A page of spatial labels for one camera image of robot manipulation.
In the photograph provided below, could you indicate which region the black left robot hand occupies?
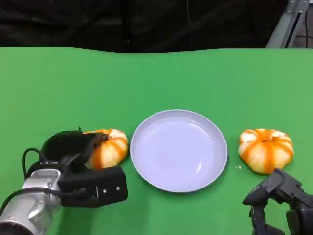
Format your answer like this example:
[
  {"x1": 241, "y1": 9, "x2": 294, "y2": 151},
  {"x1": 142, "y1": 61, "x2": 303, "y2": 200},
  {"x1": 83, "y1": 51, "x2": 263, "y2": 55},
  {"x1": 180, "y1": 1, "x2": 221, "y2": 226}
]
[{"x1": 40, "y1": 130, "x2": 110, "y2": 174}]

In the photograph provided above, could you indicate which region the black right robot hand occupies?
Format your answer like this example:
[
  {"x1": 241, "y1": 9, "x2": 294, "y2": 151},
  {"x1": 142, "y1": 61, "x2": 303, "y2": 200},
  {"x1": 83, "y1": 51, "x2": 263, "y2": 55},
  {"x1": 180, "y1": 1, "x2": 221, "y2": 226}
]
[{"x1": 242, "y1": 168, "x2": 313, "y2": 235}]

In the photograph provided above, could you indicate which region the orange white toy bread roll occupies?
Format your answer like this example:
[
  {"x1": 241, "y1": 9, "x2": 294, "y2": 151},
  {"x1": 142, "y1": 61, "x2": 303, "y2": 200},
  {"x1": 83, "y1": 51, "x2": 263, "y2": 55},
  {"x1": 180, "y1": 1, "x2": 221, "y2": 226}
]
[
  {"x1": 84, "y1": 128, "x2": 129, "y2": 170},
  {"x1": 238, "y1": 128, "x2": 294, "y2": 174}
]

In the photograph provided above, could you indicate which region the green table cloth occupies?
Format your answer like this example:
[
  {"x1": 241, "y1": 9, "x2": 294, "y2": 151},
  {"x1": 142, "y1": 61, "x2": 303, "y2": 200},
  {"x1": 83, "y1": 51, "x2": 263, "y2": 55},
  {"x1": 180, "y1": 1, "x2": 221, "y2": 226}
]
[{"x1": 0, "y1": 46, "x2": 313, "y2": 235}]

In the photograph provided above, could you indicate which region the lilac plate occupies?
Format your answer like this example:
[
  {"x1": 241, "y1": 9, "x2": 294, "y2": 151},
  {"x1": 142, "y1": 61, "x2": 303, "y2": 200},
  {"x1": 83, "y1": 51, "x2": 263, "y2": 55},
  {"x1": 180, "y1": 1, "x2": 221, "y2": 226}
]
[{"x1": 130, "y1": 109, "x2": 228, "y2": 193}]

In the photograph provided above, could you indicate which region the black backdrop curtain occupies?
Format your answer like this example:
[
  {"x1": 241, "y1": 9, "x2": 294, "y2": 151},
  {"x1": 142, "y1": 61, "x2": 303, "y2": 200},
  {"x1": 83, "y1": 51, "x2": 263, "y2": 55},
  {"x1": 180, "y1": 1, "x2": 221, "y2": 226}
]
[{"x1": 0, "y1": 0, "x2": 288, "y2": 54}]

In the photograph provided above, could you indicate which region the black looped wrist cable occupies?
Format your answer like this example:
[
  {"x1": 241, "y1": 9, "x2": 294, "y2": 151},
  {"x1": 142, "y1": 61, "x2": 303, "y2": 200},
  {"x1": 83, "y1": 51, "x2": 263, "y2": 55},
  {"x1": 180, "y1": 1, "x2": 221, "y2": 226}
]
[{"x1": 22, "y1": 147, "x2": 45, "y2": 178}]

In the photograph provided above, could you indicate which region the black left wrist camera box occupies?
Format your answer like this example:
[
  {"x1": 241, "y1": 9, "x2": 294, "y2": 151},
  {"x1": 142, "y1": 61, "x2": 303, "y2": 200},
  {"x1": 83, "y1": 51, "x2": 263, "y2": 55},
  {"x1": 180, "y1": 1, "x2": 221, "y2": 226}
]
[{"x1": 58, "y1": 166, "x2": 129, "y2": 208}]

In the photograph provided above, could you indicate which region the black background cable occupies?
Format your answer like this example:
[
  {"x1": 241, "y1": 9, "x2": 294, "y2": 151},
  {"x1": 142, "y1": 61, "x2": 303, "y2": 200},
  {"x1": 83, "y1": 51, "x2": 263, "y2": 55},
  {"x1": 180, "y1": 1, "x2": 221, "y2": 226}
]
[{"x1": 294, "y1": 9, "x2": 313, "y2": 48}]

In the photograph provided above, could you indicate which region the grey metal frame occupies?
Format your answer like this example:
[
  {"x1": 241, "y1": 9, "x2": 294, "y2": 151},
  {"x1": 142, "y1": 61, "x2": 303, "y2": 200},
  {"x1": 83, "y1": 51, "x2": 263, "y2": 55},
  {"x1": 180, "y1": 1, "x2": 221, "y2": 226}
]
[{"x1": 265, "y1": 0, "x2": 313, "y2": 49}]

